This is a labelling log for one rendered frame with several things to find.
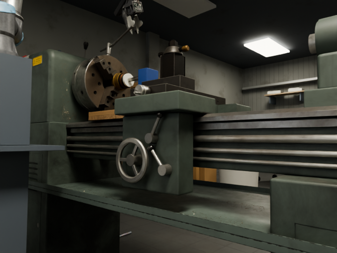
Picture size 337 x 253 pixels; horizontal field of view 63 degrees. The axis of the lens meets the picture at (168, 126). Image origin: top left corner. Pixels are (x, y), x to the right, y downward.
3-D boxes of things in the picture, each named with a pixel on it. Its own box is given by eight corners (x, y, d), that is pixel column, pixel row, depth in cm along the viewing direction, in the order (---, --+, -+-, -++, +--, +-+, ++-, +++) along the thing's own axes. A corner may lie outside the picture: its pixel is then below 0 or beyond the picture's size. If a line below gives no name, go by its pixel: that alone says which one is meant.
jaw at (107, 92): (108, 91, 153) (101, 110, 150) (101, 87, 150) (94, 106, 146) (121, 89, 146) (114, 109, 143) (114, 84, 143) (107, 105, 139)
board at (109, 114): (88, 120, 131) (88, 112, 132) (142, 124, 159) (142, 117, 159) (131, 117, 112) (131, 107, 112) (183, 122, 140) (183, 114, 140)
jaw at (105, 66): (100, 82, 150) (89, 61, 144) (106, 77, 153) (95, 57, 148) (113, 79, 143) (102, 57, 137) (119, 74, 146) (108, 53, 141)
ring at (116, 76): (109, 72, 144) (120, 69, 138) (122, 75, 151) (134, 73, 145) (109, 90, 144) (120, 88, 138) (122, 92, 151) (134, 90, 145)
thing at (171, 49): (159, 54, 112) (159, 47, 112) (171, 59, 118) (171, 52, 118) (174, 50, 107) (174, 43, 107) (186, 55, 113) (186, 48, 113)
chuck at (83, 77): (71, 107, 142) (78, 49, 147) (118, 117, 166) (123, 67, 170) (81, 106, 137) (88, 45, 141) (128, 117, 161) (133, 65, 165)
